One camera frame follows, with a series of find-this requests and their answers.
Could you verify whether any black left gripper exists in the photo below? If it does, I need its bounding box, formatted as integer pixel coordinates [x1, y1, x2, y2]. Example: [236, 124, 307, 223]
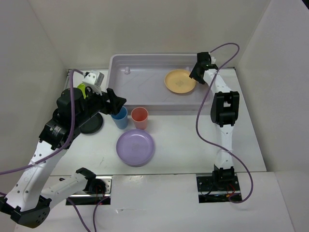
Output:
[75, 86, 127, 126]

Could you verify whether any yellow plate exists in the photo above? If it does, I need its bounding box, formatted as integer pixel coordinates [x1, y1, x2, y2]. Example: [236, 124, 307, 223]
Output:
[164, 69, 197, 94]

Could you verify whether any purple plate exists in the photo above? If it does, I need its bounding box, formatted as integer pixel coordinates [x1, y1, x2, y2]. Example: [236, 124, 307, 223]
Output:
[116, 129, 155, 167]

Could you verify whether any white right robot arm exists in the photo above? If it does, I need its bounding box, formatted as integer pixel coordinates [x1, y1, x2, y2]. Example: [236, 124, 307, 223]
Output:
[189, 52, 239, 190]

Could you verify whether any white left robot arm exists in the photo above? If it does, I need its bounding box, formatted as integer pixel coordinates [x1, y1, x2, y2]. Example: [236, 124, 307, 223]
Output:
[0, 87, 126, 228]

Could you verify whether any lavender plastic bin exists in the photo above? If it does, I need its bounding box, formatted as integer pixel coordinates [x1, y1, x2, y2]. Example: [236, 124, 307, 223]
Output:
[106, 54, 208, 115]

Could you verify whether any blue cup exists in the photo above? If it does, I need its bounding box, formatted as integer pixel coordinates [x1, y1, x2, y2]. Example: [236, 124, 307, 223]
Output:
[111, 106, 128, 130]

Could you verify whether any pink cup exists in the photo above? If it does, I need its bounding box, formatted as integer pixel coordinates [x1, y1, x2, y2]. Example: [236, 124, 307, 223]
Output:
[131, 107, 148, 130]

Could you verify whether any black plate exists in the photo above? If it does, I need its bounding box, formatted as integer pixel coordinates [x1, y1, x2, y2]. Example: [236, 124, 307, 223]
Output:
[79, 113, 104, 135]

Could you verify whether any green plate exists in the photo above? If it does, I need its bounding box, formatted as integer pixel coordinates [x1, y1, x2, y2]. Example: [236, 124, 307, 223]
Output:
[77, 83, 89, 99]

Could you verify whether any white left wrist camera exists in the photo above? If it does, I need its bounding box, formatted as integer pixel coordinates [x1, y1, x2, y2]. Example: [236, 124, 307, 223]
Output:
[82, 70, 105, 87]

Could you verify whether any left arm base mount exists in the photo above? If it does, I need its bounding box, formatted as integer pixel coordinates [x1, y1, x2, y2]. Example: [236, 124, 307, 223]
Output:
[69, 176, 112, 206]

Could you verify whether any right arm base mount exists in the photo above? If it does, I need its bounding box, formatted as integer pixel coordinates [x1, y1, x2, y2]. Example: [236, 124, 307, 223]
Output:
[196, 174, 242, 203]

